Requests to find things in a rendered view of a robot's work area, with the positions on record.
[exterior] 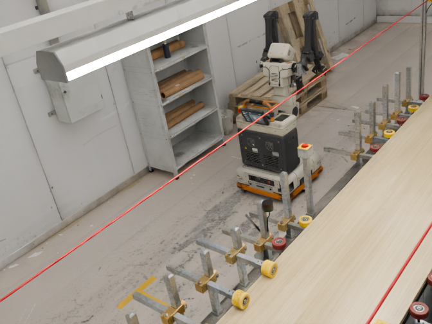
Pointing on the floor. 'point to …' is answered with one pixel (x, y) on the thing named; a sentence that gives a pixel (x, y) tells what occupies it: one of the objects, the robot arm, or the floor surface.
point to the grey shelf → (184, 153)
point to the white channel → (63, 22)
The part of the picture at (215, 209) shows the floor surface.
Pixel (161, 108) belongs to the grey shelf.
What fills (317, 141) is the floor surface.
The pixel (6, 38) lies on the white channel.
